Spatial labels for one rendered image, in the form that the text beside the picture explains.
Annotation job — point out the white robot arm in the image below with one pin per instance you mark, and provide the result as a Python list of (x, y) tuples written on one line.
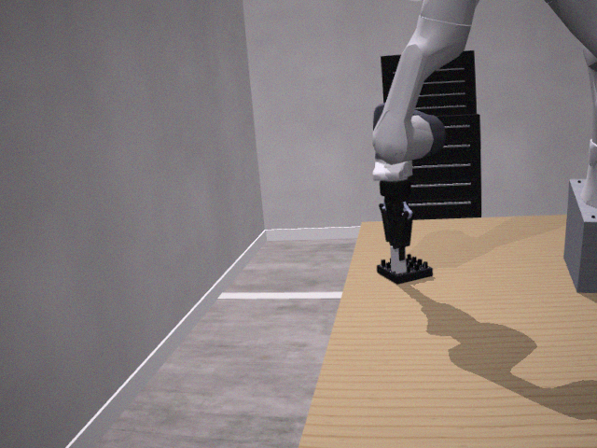
[(437, 40)]

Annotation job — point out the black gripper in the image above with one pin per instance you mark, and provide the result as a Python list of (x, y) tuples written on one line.
[(395, 198)]

